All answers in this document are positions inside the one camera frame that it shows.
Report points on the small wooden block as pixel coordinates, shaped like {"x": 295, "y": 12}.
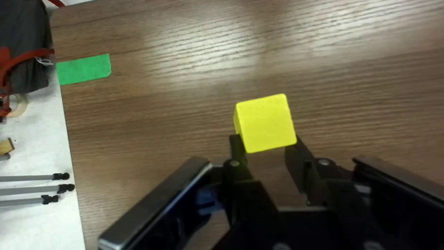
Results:
{"x": 6, "y": 148}

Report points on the long green tape strip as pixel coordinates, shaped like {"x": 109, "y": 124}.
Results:
{"x": 84, "y": 70}

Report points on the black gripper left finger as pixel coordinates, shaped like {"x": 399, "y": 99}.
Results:
{"x": 245, "y": 199}

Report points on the yellow cube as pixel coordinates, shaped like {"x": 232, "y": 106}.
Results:
{"x": 265, "y": 123}

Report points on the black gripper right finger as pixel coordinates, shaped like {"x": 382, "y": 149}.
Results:
{"x": 324, "y": 181}

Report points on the dark grey bag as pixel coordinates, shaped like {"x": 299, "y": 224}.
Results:
{"x": 23, "y": 33}

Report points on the clear tape roll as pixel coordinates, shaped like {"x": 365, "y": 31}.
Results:
{"x": 23, "y": 109}

